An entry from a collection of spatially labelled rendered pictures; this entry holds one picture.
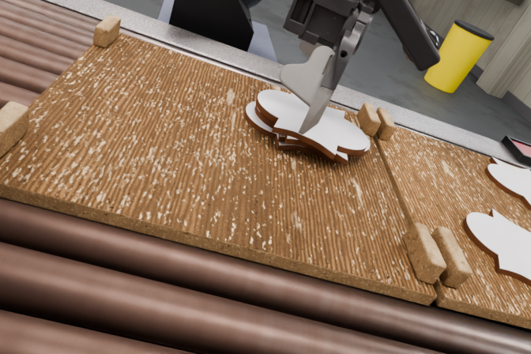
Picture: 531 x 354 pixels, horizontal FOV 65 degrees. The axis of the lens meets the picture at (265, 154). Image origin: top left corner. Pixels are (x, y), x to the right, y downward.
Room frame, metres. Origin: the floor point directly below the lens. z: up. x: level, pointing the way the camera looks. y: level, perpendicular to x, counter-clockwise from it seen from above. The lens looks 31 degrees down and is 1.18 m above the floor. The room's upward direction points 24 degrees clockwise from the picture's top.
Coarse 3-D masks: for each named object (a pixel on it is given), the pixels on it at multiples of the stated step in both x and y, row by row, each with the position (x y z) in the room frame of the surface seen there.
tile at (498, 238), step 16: (464, 224) 0.44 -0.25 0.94; (480, 224) 0.44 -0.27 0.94; (496, 224) 0.46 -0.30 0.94; (512, 224) 0.48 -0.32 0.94; (480, 240) 0.41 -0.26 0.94; (496, 240) 0.42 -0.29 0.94; (512, 240) 0.44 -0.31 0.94; (528, 240) 0.46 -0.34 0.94; (496, 256) 0.40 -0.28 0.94; (512, 256) 0.41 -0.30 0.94; (528, 256) 0.42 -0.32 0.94; (496, 272) 0.37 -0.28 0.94; (512, 272) 0.38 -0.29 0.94; (528, 272) 0.39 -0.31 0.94
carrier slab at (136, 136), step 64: (128, 64) 0.48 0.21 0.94; (192, 64) 0.55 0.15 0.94; (64, 128) 0.31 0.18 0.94; (128, 128) 0.35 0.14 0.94; (192, 128) 0.40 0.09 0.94; (0, 192) 0.22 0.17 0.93; (64, 192) 0.23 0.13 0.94; (128, 192) 0.26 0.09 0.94; (192, 192) 0.30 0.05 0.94; (256, 192) 0.33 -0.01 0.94; (320, 192) 0.38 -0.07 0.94; (384, 192) 0.44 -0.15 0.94; (256, 256) 0.26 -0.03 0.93; (320, 256) 0.29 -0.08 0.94; (384, 256) 0.32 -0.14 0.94
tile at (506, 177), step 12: (492, 156) 0.68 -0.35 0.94; (492, 168) 0.63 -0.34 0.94; (504, 168) 0.65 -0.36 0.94; (516, 168) 0.67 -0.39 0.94; (492, 180) 0.60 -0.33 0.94; (504, 180) 0.60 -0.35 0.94; (516, 180) 0.62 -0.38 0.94; (528, 180) 0.64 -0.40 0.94; (516, 192) 0.58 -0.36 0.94; (528, 192) 0.60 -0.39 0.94; (528, 204) 0.56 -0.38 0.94
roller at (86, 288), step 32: (0, 256) 0.17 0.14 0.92; (32, 256) 0.18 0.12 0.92; (0, 288) 0.16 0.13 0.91; (32, 288) 0.17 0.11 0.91; (64, 288) 0.17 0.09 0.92; (96, 288) 0.18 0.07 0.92; (128, 288) 0.19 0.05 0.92; (160, 288) 0.20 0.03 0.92; (64, 320) 0.16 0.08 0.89; (96, 320) 0.17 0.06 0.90; (128, 320) 0.17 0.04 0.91; (160, 320) 0.18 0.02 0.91; (192, 320) 0.19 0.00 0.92; (224, 320) 0.20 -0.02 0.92; (256, 320) 0.21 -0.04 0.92; (288, 320) 0.22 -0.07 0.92; (224, 352) 0.19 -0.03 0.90; (256, 352) 0.19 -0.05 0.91; (288, 352) 0.20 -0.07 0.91; (320, 352) 0.21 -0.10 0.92; (352, 352) 0.22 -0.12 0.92; (384, 352) 0.23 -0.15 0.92; (416, 352) 0.24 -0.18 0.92
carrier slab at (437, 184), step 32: (384, 160) 0.53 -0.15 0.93; (416, 160) 0.56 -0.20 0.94; (448, 160) 0.61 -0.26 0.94; (480, 160) 0.66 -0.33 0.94; (416, 192) 0.47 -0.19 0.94; (448, 192) 0.51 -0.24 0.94; (480, 192) 0.55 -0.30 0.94; (448, 224) 0.43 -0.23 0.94; (480, 256) 0.39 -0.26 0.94; (448, 288) 0.32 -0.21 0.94; (480, 288) 0.34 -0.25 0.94; (512, 288) 0.36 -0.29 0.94; (512, 320) 0.32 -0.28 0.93
